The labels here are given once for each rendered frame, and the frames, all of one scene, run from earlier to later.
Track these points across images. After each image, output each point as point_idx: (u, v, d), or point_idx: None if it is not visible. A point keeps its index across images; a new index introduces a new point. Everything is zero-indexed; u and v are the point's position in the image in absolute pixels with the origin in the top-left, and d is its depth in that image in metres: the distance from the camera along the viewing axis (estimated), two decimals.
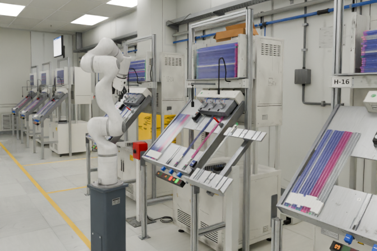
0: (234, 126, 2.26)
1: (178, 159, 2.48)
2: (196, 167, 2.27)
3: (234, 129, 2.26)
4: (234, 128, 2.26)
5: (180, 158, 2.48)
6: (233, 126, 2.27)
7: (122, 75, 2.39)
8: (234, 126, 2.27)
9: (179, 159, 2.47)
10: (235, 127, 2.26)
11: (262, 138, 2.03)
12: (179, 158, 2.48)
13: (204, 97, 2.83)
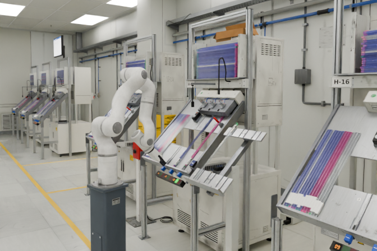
0: (234, 126, 2.26)
1: (175, 162, 2.47)
2: (196, 167, 2.27)
3: (234, 129, 2.26)
4: (234, 128, 2.26)
5: (178, 161, 2.46)
6: (233, 127, 2.27)
7: None
8: (234, 126, 2.27)
9: (176, 162, 2.46)
10: (235, 127, 2.26)
11: (262, 138, 2.03)
12: (176, 162, 2.46)
13: (204, 97, 2.83)
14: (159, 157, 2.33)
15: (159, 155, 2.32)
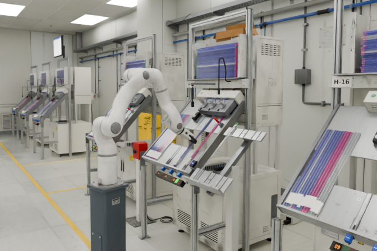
0: (234, 126, 2.26)
1: (175, 162, 2.47)
2: (196, 167, 2.27)
3: (234, 129, 2.26)
4: (234, 128, 2.26)
5: (178, 161, 2.46)
6: (233, 127, 2.27)
7: (178, 131, 2.42)
8: (234, 126, 2.27)
9: (176, 163, 2.46)
10: (235, 127, 2.26)
11: (262, 138, 2.03)
12: (176, 162, 2.46)
13: (204, 97, 2.83)
14: None
15: None
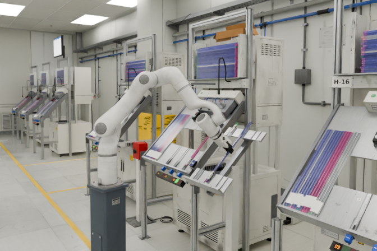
0: (234, 126, 2.26)
1: (208, 176, 2.02)
2: (196, 167, 2.27)
3: (234, 129, 2.26)
4: (234, 128, 2.26)
5: (211, 175, 2.02)
6: (233, 127, 2.27)
7: (215, 135, 1.99)
8: (234, 126, 2.27)
9: (209, 176, 2.02)
10: (235, 127, 2.26)
11: (262, 138, 2.03)
12: (210, 175, 2.02)
13: (204, 97, 2.83)
14: None
15: None
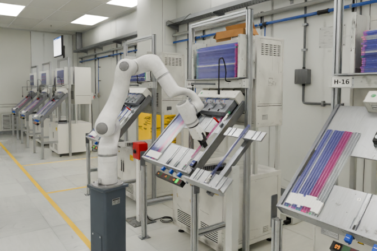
0: (226, 115, 2.22)
1: (206, 179, 2.01)
2: (196, 167, 2.27)
3: (226, 117, 2.22)
4: (226, 116, 2.21)
5: (209, 178, 2.01)
6: (225, 115, 2.22)
7: None
8: (226, 115, 2.22)
9: (207, 180, 2.01)
10: (227, 115, 2.22)
11: (262, 138, 2.03)
12: (207, 179, 2.01)
13: (204, 97, 2.83)
14: (202, 134, 2.05)
15: (202, 133, 2.06)
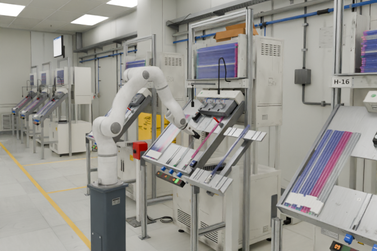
0: (175, 162, 2.47)
1: (206, 179, 2.01)
2: (196, 167, 2.27)
3: (177, 161, 2.48)
4: (176, 161, 2.47)
5: (209, 178, 2.01)
6: (176, 161, 2.46)
7: (182, 126, 2.44)
8: (176, 162, 2.47)
9: (207, 180, 2.01)
10: (176, 162, 2.47)
11: (262, 138, 2.03)
12: (207, 179, 2.01)
13: (204, 97, 2.83)
14: None
15: None
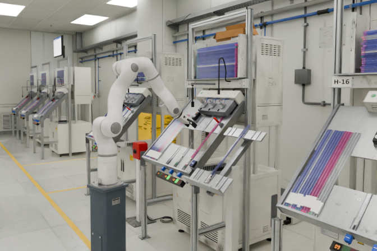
0: (178, 159, 2.48)
1: (206, 179, 2.01)
2: (196, 167, 2.27)
3: (179, 159, 2.49)
4: (179, 158, 2.49)
5: (209, 178, 2.01)
6: (179, 159, 2.48)
7: (176, 115, 2.40)
8: (178, 159, 2.48)
9: (207, 180, 2.01)
10: (178, 159, 2.48)
11: (262, 138, 2.03)
12: (207, 179, 2.01)
13: (204, 97, 2.83)
14: None
15: None
